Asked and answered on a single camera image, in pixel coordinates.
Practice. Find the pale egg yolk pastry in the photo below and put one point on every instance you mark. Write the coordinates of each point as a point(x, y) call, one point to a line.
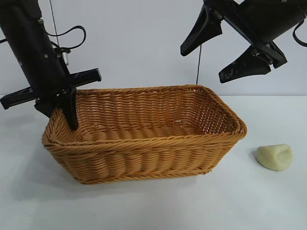
point(271, 157)

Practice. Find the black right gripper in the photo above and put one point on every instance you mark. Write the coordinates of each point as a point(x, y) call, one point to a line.
point(268, 21)

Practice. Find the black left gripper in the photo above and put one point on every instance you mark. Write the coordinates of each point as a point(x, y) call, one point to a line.
point(36, 60)

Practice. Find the woven wicker basket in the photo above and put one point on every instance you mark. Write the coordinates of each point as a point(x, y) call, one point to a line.
point(144, 153)

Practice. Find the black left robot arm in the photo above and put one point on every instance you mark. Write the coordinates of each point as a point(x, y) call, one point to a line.
point(21, 9)

